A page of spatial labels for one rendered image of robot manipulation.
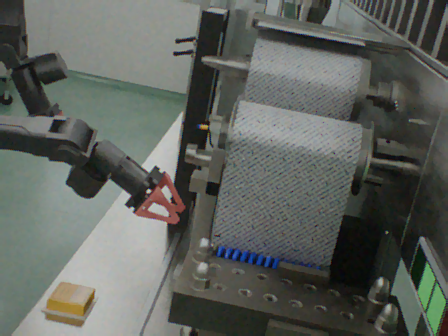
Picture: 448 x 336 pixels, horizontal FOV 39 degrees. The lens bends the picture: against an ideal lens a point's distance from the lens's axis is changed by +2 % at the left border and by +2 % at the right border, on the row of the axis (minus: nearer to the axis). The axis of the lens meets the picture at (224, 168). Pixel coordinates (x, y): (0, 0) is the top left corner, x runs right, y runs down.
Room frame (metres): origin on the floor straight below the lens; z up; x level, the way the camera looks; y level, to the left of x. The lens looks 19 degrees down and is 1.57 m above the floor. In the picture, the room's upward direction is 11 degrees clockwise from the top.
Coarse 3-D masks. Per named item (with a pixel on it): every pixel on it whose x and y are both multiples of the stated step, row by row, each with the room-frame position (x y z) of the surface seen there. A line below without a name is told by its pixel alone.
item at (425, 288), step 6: (426, 270) 0.83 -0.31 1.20; (426, 276) 0.82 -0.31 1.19; (432, 276) 0.80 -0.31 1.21; (426, 282) 0.81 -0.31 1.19; (432, 282) 0.79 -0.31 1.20; (420, 288) 0.83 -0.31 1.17; (426, 288) 0.80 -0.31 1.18; (420, 294) 0.82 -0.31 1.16; (426, 294) 0.80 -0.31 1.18; (426, 300) 0.79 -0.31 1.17; (426, 306) 0.78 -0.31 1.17
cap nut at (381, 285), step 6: (378, 282) 1.03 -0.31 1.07; (384, 282) 1.03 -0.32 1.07; (372, 288) 1.04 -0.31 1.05; (378, 288) 1.03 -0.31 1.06; (384, 288) 1.03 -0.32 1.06; (372, 294) 1.03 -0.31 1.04; (378, 294) 1.02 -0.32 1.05; (384, 294) 1.02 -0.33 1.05; (372, 300) 1.03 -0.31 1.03; (378, 300) 1.02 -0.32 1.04; (384, 300) 1.02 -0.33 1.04
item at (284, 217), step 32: (224, 192) 1.12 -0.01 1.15; (256, 192) 1.12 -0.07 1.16; (288, 192) 1.11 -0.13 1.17; (320, 192) 1.11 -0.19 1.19; (224, 224) 1.12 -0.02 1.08; (256, 224) 1.12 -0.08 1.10; (288, 224) 1.11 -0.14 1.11; (320, 224) 1.11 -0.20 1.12; (288, 256) 1.11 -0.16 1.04; (320, 256) 1.11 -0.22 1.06
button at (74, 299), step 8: (56, 288) 1.04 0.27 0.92; (64, 288) 1.04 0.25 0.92; (72, 288) 1.05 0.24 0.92; (80, 288) 1.05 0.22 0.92; (88, 288) 1.06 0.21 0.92; (56, 296) 1.01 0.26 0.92; (64, 296) 1.02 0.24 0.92; (72, 296) 1.02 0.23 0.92; (80, 296) 1.03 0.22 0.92; (88, 296) 1.03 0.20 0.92; (48, 304) 1.00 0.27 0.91; (56, 304) 1.00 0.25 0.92; (64, 304) 1.00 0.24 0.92; (72, 304) 1.00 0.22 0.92; (80, 304) 1.00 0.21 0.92; (88, 304) 1.02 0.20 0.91; (64, 312) 1.00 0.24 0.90; (72, 312) 1.00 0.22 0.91; (80, 312) 1.00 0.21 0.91
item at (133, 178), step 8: (128, 160) 1.13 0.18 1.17; (128, 168) 1.11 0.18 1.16; (136, 168) 1.12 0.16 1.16; (112, 176) 1.11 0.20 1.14; (120, 176) 1.10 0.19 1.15; (128, 176) 1.10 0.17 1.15; (136, 176) 1.10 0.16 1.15; (144, 176) 1.11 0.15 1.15; (120, 184) 1.10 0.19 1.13; (128, 184) 1.10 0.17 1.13; (136, 184) 1.10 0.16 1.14; (144, 184) 1.08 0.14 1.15; (128, 192) 1.11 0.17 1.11; (136, 192) 1.08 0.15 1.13; (144, 192) 1.12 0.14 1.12; (128, 200) 1.08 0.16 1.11; (128, 208) 1.08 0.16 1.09
